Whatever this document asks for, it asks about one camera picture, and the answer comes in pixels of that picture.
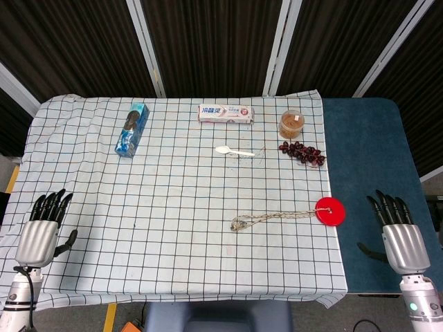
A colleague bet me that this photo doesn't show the red disc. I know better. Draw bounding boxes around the red disc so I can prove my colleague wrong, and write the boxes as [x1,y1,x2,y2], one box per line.
[314,196,347,228]

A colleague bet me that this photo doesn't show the white plastic spoon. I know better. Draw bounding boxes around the white plastic spoon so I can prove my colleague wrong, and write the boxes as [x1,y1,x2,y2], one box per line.
[215,145,256,158]

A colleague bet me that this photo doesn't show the beige braided rope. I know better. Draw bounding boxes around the beige braided rope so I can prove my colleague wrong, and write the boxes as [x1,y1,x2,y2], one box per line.
[229,206,334,232]

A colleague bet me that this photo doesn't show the white checked tablecloth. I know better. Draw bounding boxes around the white checked tablecloth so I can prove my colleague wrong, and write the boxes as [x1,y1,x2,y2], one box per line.
[0,90,348,315]

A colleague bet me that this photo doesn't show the clear jar with brown filling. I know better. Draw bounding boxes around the clear jar with brown filling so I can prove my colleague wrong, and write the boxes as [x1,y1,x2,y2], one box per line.
[278,109,305,140]

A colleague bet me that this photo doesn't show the dark red grape bunch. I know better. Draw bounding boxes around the dark red grape bunch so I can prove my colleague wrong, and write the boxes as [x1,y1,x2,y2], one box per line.
[278,140,327,169]

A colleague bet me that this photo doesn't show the black floor cable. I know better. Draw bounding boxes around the black floor cable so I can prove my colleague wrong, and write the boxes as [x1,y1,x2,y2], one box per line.
[351,319,374,332]

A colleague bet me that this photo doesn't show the white partition frame post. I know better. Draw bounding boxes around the white partition frame post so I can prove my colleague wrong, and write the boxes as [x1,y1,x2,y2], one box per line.
[262,0,296,97]
[352,0,435,98]
[0,61,42,109]
[125,0,168,98]

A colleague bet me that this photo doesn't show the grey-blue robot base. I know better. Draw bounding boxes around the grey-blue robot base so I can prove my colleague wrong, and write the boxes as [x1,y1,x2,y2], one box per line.
[143,301,293,332]

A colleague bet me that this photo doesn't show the white pink toothpaste box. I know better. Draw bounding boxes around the white pink toothpaste box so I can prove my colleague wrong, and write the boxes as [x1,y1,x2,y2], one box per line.
[197,104,255,125]

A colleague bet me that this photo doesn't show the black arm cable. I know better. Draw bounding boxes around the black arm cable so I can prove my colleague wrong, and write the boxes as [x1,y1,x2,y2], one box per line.
[13,266,37,329]

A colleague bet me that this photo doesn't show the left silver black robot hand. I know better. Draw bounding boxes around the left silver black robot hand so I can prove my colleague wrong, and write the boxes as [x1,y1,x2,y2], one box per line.
[15,188,79,268]

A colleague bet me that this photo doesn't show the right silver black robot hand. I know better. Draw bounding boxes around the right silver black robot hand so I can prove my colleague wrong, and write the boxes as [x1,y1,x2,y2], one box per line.
[356,189,431,276]

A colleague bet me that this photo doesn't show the blue cookie box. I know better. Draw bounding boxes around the blue cookie box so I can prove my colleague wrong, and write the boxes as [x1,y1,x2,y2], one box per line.
[114,102,150,159]

